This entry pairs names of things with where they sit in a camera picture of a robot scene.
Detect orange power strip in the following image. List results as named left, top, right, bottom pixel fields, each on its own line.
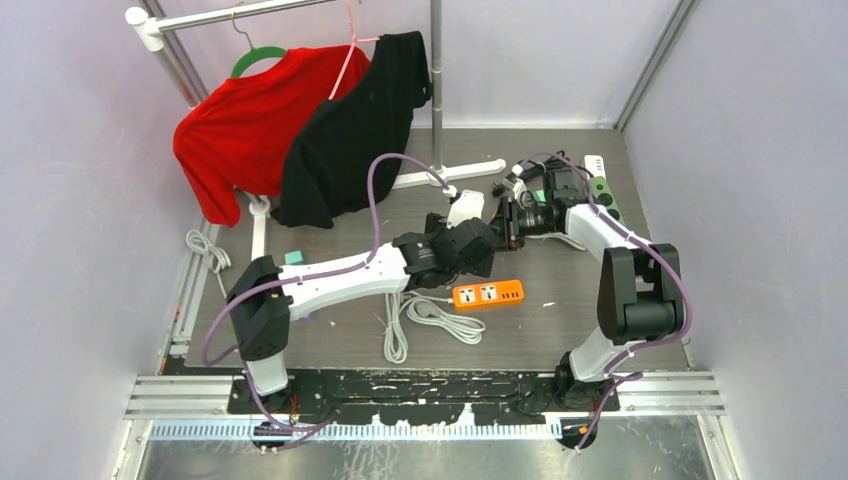
left=452, top=279, right=525, bottom=311

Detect green power strip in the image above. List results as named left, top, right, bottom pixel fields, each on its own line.
left=590, top=176, right=623, bottom=223

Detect white power strip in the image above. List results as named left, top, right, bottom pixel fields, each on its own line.
left=582, top=155, right=606, bottom=178

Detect teal adapter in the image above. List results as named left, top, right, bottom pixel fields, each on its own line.
left=284, top=250, right=305, bottom=265

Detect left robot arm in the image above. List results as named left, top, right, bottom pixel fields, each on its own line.
left=224, top=215, right=500, bottom=413

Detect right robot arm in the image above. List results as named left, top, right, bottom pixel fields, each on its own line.
left=490, top=166, right=686, bottom=411

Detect black t-shirt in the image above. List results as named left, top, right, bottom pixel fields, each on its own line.
left=272, top=31, right=432, bottom=229

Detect red t-shirt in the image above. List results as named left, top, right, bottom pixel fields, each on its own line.
left=173, top=45, right=371, bottom=227

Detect pink clothes hanger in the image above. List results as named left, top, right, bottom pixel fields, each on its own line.
left=328, top=0, right=379, bottom=100

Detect green clothes hanger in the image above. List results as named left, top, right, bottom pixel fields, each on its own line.
left=230, top=11, right=287, bottom=78

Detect white clothes rack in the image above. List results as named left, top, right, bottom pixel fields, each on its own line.
left=125, top=0, right=507, bottom=263

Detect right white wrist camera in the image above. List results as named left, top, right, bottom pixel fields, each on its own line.
left=502, top=164, right=527, bottom=202

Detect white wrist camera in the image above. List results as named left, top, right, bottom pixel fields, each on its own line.
left=446, top=190, right=486, bottom=228
left=502, top=164, right=527, bottom=202

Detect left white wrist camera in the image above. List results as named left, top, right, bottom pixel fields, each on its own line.
left=446, top=190, right=486, bottom=228

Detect grey coiled cable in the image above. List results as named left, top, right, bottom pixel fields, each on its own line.
left=382, top=290, right=488, bottom=366

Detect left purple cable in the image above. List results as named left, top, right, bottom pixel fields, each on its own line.
left=201, top=152, right=460, bottom=453

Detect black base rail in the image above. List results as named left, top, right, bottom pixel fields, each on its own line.
left=226, top=369, right=620, bottom=426

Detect white cable by wall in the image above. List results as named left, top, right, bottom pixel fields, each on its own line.
left=185, top=229, right=233, bottom=293

